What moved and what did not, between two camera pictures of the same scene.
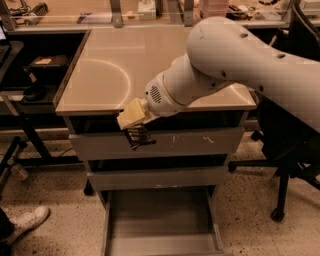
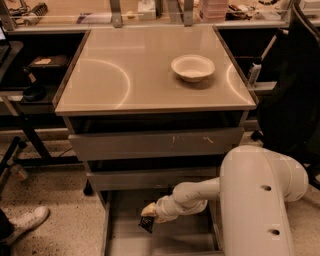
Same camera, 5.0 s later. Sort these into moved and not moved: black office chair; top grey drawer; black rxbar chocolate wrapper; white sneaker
Moved: black rxbar chocolate wrapper
Not moved: white sneaker; black office chair; top grey drawer
